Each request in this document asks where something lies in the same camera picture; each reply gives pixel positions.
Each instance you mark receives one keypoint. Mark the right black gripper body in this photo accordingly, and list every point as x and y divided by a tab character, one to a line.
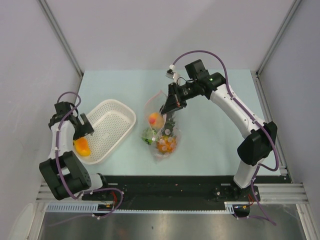
181	93

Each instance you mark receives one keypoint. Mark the toy orange mango slice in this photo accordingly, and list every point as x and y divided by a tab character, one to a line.
82	147

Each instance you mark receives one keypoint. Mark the white perforated plastic basket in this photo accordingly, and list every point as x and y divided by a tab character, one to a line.
112	122

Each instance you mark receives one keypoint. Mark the left aluminium frame post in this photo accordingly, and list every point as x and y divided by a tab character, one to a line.
47	11

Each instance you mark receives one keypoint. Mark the orange toy pineapple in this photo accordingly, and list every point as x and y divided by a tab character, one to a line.
166	143

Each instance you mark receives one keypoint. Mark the clear zip top bag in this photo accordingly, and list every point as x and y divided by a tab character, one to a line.
160	132

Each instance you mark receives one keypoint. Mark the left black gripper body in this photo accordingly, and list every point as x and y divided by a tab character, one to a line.
78	132

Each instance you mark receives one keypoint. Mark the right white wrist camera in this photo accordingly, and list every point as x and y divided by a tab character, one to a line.
172	74

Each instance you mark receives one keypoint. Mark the right aluminium frame post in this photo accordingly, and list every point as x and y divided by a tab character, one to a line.
279	35

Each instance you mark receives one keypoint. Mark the aluminium frame post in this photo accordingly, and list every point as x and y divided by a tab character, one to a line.
47	11
279	35

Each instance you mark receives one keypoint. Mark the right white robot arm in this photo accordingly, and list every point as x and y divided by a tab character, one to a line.
259	136

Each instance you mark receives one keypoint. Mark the toy peach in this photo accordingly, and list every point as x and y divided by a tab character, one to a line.
156	120

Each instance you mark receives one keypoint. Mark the white slotted cable duct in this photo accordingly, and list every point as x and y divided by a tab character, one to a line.
100	208

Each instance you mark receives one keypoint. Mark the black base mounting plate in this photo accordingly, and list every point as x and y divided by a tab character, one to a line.
179	192

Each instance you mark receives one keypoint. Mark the green toy watermelon ball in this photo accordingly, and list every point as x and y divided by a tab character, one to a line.
148	135

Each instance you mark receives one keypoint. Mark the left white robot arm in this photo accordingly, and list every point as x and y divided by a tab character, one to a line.
63	172

